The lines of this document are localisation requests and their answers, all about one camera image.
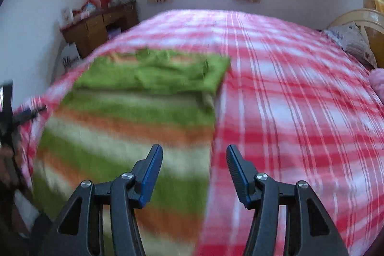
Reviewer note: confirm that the printed pillow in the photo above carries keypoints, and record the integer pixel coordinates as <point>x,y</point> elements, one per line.
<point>352,40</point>

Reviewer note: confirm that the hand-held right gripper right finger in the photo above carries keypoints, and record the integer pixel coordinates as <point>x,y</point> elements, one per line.
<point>238,175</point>

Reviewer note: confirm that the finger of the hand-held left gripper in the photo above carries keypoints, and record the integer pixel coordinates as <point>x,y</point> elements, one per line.
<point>30,115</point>

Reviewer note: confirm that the bed with red plaid sheet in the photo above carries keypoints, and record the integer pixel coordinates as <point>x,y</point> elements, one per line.
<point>285,109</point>

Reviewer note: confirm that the white card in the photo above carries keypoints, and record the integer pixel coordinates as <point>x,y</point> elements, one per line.
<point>67,16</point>

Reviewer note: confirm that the wooden desk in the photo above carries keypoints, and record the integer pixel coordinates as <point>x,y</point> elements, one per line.
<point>90,29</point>

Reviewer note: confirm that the green striped sweater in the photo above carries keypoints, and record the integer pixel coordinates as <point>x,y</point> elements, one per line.
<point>135,112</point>

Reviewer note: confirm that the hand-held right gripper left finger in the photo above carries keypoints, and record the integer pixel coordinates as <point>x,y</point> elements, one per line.
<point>151,172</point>

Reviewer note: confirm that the wooden headboard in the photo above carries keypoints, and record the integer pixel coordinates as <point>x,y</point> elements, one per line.
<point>375,34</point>

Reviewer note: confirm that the pink cloth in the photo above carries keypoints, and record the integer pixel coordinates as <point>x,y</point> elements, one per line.
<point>378,80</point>

